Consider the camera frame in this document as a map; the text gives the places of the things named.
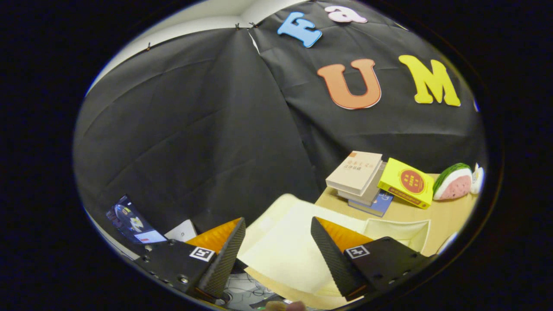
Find computer screen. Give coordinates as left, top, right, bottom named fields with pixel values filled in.
left=107, top=195, right=167, bottom=245

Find white paper sheet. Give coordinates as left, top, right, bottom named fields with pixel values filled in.
left=165, top=219, right=198, bottom=242

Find cream fabric storage box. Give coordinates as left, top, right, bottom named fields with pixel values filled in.
left=238, top=194, right=431, bottom=309

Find white plush toy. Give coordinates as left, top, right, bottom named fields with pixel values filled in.
left=471, top=163, right=485, bottom=195

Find watermelon slice plush toy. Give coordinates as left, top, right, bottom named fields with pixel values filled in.
left=432, top=163, right=473, bottom=201

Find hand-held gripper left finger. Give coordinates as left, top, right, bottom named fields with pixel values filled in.
left=134, top=217, right=246, bottom=303

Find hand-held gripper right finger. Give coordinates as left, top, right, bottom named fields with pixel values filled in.
left=311, top=217, right=435, bottom=301

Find yellow book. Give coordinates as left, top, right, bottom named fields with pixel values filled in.
left=378, top=158, right=435, bottom=210

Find blue book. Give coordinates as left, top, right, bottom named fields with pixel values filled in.
left=348, top=192, right=394, bottom=217

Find grey book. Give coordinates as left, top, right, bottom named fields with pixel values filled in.
left=337, top=162, right=387, bottom=206

